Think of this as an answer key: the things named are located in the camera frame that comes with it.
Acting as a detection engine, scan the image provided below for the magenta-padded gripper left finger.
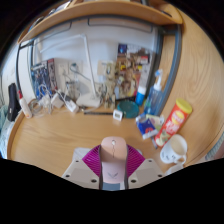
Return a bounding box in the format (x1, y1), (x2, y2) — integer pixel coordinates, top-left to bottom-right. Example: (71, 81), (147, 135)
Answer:
(61, 143), (103, 190)

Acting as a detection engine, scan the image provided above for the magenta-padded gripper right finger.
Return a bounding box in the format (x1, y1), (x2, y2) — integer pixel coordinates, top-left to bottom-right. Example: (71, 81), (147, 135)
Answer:
(124, 143), (165, 190)

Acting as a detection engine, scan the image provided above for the pink computer mouse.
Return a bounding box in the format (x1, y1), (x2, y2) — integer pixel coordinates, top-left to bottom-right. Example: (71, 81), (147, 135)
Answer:
(99, 135), (129, 192)

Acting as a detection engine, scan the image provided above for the white mug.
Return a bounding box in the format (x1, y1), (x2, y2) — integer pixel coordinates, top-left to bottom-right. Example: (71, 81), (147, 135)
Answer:
(159, 133), (188, 165)

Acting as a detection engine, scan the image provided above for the blue snack packet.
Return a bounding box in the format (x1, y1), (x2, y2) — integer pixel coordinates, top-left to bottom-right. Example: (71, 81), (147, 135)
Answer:
(135, 114), (159, 140)

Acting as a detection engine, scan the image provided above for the pale green snack packet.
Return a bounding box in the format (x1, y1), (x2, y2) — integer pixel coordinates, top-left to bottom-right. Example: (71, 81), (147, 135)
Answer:
(146, 114), (166, 133)

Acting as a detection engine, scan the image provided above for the red yellow-lidded chips can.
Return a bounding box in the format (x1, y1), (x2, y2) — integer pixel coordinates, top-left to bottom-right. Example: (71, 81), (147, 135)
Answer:
(153, 97), (193, 148)

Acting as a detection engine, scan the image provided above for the black pen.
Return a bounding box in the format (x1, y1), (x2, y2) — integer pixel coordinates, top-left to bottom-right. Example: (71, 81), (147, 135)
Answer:
(83, 110), (114, 116)

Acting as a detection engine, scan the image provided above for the small white cube clock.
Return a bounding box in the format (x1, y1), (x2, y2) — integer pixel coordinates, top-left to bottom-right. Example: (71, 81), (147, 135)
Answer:
(112, 109), (124, 122)

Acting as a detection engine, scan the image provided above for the teal round tin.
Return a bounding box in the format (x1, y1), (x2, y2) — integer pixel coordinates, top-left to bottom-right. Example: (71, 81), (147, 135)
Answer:
(116, 99), (140, 119)

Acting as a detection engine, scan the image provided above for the white power strip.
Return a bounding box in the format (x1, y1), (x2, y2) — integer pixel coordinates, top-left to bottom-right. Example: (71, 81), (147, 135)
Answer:
(59, 94), (80, 114)

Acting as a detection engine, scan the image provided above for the white desk lamp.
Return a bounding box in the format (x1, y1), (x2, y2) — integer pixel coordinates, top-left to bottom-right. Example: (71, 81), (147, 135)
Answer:
(39, 33), (102, 108)

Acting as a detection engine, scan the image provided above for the blue spray bottle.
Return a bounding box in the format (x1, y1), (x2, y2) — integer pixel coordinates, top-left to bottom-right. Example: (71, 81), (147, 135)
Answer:
(143, 69), (164, 117)

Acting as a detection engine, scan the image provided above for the white charger block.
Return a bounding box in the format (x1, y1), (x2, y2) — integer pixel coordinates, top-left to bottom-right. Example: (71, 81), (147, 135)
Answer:
(49, 93), (65, 110)

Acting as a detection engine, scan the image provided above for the blue white-capped bottle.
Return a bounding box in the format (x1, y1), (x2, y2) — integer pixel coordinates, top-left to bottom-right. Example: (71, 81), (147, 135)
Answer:
(134, 84), (148, 107)

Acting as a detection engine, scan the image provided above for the beige robot model figure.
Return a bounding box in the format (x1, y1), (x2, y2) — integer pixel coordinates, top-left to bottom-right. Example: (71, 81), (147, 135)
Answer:
(99, 78), (118, 109)

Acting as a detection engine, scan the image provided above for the bed with patterned sheet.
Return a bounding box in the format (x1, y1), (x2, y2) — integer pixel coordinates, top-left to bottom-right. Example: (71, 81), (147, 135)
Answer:
(0, 106), (16, 159)

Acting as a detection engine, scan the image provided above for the black bag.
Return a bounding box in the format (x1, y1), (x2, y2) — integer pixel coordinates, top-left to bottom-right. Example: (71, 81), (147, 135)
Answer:
(7, 82), (22, 122)

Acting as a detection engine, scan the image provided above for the colourful picture collage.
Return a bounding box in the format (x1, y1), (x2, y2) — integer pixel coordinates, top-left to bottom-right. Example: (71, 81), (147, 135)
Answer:
(114, 43), (153, 100)

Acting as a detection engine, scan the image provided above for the blue robot model kit box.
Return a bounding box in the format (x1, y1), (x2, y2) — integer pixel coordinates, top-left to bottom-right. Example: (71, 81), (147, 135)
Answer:
(30, 58), (58, 100)

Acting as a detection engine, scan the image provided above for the wooden shelf unit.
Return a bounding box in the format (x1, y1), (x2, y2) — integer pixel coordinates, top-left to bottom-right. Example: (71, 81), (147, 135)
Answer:
(17, 0), (184, 44)

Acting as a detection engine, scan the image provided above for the white wall socket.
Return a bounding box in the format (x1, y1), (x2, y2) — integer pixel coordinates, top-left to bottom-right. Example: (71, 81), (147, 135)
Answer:
(69, 60), (83, 76)
(58, 62), (70, 79)

